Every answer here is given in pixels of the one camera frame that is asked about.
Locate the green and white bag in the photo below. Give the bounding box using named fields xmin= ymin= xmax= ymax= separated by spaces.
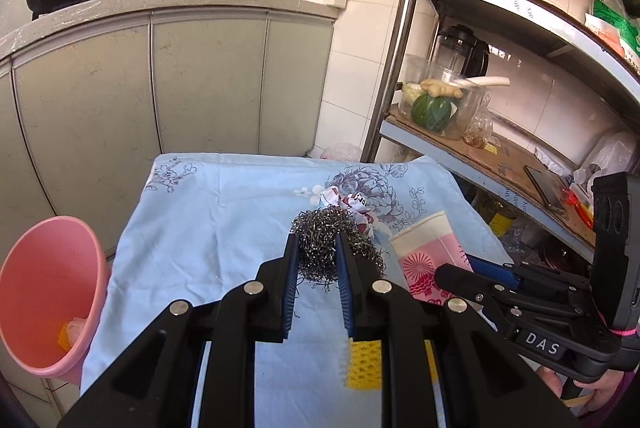
xmin=585 ymin=0 xmax=640 ymax=58

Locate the clear bag of dried food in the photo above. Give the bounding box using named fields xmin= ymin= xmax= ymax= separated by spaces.
xmin=462 ymin=105 xmax=493 ymax=149

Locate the pink plastic bucket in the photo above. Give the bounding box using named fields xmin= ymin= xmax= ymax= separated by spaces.
xmin=0 ymin=216 xmax=112 ymax=384

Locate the light blue floral cloth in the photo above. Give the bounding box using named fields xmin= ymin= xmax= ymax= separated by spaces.
xmin=80 ymin=152 xmax=516 ymax=428

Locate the red and orange small item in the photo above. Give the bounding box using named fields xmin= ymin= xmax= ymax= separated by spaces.
xmin=562 ymin=188 xmax=596 ymax=229

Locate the black smartphone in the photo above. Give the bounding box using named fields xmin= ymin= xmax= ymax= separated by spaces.
xmin=523 ymin=164 xmax=567 ymax=213

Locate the pink and white paper packet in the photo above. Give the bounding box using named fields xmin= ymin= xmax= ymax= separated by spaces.
xmin=389 ymin=209 xmax=475 ymax=306

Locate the steel wool scourer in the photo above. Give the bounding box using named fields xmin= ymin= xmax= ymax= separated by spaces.
xmin=290 ymin=205 xmax=386 ymax=293

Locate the crumpled printed paper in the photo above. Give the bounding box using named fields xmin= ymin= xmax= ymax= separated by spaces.
xmin=315 ymin=187 xmax=376 ymax=239

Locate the ginger root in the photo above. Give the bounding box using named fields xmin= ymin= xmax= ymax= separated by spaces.
xmin=420 ymin=78 xmax=464 ymax=99

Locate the grey kitchen cabinet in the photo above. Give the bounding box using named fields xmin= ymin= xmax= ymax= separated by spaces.
xmin=0 ymin=0 xmax=346 ymax=269

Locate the black blender jug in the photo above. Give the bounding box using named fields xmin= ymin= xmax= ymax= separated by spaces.
xmin=431 ymin=24 xmax=490 ymax=81

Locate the white radish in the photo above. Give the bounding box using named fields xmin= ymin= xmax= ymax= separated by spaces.
xmin=452 ymin=76 xmax=511 ymax=88

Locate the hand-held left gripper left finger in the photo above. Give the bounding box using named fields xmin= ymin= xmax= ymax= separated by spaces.
xmin=57 ymin=233 xmax=301 ymax=428

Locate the green squash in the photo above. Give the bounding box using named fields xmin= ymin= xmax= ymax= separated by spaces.
xmin=411 ymin=94 xmax=460 ymax=132

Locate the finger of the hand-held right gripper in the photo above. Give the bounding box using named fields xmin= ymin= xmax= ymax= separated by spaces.
xmin=434 ymin=264 xmax=526 ymax=324
xmin=467 ymin=255 xmax=591 ymax=291

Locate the person's right hand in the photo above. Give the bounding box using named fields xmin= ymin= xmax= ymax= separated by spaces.
xmin=537 ymin=367 xmax=626 ymax=413

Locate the clear plastic container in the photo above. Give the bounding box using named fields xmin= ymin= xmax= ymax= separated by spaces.
xmin=400 ymin=54 xmax=493 ymax=139

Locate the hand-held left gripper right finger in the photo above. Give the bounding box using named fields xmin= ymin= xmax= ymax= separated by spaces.
xmin=334 ymin=233 xmax=581 ymax=428

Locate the cardboard sheet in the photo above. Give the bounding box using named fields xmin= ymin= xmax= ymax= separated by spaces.
xmin=387 ymin=102 xmax=596 ymax=249

